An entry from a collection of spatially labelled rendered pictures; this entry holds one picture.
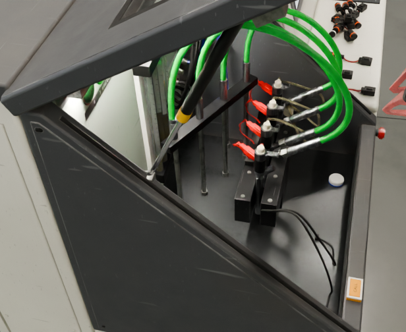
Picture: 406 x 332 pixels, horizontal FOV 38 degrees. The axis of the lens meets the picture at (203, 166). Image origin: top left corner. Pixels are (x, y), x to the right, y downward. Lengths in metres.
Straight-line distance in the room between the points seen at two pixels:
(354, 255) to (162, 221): 0.50
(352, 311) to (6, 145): 0.74
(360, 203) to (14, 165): 0.80
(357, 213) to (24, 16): 0.84
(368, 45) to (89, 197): 1.12
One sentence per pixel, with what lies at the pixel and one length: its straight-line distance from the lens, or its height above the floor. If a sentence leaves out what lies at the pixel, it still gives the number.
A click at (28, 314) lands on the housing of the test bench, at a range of 1.49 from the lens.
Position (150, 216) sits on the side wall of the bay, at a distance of 1.01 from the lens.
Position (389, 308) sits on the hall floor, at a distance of 2.43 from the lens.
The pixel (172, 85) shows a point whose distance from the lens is 1.25.
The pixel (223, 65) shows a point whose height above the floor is 1.20.
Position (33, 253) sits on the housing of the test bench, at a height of 1.07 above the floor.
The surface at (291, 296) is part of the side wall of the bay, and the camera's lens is 1.11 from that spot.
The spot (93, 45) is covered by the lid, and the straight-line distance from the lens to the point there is 0.82.
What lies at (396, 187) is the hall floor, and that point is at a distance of 2.82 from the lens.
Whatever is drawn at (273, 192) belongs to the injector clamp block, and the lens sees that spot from 1.40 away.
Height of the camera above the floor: 2.02
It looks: 45 degrees down
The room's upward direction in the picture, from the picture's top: 4 degrees counter-clockwise
